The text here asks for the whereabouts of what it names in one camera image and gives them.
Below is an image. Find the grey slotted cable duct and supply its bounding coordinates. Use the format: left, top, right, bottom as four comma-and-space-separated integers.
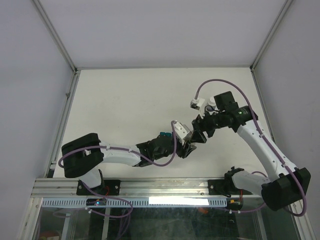
42, 196, 227, 209

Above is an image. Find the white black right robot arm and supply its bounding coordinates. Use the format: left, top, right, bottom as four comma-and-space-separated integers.
190, 91, 311, 211

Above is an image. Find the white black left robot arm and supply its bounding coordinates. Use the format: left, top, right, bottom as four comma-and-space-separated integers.
57, 132, 197, 195

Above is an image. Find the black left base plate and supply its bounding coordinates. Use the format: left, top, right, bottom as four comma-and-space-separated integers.
76, 179, 121, 196

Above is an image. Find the weekly pill organizer strip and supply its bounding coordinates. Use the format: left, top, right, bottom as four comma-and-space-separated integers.
159, 131, 172, 138

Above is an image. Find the aluminium mounting rail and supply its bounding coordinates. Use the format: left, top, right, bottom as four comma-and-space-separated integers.
31, 176, 301, 201

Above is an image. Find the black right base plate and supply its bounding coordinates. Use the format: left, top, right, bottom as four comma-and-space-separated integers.
207, 179, 252, 198

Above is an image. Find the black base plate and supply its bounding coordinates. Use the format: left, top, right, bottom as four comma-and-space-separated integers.
76, 179, 121, 196
207, 179, 252, 198

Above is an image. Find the aluminium frame post left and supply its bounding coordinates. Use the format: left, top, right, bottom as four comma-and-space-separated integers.
31, 0, 81, 76

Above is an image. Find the aluminium frame post right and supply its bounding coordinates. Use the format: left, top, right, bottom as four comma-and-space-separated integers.
249, 0, 295, 72

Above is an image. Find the aluminium frame post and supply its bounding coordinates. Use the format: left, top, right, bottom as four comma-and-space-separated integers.
31, 0, 81, 76
249, 0, 295, 72

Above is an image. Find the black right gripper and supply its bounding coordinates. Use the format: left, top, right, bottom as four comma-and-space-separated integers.
190, 107, 226, 144

